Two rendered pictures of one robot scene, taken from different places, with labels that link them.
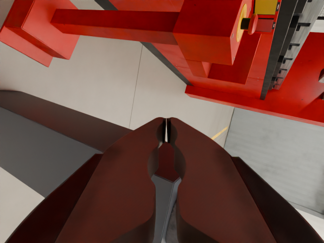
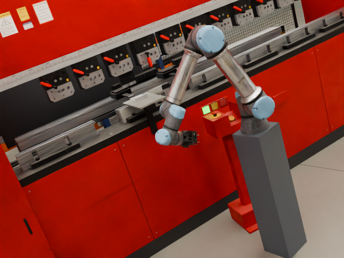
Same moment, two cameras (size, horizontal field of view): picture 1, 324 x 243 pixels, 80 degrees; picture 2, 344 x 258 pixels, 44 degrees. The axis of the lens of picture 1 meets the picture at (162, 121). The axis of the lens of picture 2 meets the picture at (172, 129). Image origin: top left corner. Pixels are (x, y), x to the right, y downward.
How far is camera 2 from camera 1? 2.21 m
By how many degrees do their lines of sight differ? 62
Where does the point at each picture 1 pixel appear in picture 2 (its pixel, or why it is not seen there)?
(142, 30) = (230, 152)
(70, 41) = not seen: hidden behind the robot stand
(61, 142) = (246, 178)
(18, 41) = (254, 226)
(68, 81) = not seen: hidden behind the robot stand
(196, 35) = (216, 131)
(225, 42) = (215, 122)
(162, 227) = (244, 136)
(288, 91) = not seen: outside the picture
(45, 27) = (245, 208)
